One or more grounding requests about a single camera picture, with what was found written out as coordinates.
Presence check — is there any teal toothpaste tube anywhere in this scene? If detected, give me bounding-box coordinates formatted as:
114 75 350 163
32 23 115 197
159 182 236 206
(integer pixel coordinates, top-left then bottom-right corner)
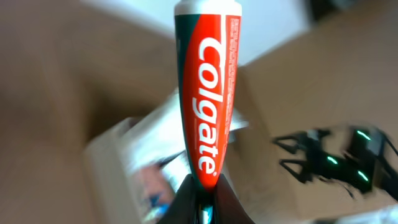
173 0 243 194

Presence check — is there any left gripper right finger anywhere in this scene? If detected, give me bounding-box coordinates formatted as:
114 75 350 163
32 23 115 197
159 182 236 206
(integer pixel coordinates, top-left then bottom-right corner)
213 174 254 224

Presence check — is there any white box pink interior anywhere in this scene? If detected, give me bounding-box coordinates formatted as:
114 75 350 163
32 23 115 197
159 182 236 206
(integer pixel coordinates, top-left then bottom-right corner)
82 116 193 224

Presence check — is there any white conditioner tube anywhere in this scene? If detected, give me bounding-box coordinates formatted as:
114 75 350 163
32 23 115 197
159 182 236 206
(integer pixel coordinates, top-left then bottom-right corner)
123 90 249 184

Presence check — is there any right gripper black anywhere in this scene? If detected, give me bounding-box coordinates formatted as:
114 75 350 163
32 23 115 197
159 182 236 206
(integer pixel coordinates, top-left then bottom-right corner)
272 126 386 195

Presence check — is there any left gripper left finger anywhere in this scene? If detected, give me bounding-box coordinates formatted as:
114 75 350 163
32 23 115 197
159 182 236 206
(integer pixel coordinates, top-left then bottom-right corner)
157 174 198 224

